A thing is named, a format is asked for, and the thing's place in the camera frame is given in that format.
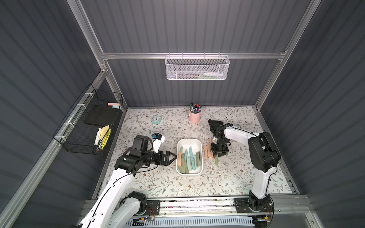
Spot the pink folding fruit knife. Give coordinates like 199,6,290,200
207,138,215,160

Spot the white oval storage box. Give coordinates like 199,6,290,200
175,138,204,176

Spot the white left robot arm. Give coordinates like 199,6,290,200
78,133,178,228

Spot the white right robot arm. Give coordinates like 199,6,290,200
208,119,281,212

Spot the olive green fruit knife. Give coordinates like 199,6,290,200
194,152,201,168

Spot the small teal box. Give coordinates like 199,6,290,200
152,116,163,124

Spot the pink pen cup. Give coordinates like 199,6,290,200
188,110,202,124

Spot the yellow notepad in basket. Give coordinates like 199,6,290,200
95,125,112,151

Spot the black notebook in basket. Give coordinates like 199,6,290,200
84,105,119,127

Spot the white tube in basket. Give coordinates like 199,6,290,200
203,72,224,79

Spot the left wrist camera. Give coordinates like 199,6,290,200
152,133,165,153

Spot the black wire side basket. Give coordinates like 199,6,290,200
54,85,123,155

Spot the white wire wall basket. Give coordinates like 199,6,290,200
165,54,230,80

